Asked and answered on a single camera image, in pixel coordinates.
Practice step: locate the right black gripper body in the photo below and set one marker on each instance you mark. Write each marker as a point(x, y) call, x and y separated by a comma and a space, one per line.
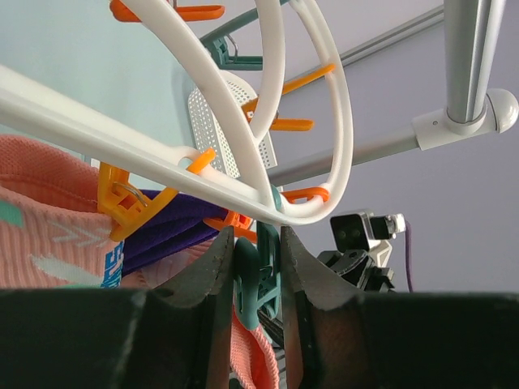
point(359, 269)

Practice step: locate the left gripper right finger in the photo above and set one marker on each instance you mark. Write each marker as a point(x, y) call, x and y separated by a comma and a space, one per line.
point(337, 336)

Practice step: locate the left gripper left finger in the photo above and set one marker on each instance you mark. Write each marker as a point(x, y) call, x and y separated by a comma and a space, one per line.
point(175, 336)

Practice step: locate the pink sock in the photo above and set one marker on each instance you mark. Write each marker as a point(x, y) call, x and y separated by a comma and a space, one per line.
point(54, 237)

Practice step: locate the white round clip hanger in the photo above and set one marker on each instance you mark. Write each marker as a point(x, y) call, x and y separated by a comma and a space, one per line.
point(139, 176)

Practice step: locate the purple cloth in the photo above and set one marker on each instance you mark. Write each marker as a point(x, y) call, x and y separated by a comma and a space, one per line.
point(179, 225)

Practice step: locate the white silver clothes rack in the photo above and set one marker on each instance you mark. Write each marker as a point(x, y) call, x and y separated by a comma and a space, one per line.
point(471, 30)

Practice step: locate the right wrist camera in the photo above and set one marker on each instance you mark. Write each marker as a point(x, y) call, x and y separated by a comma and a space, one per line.
point(364, 231)

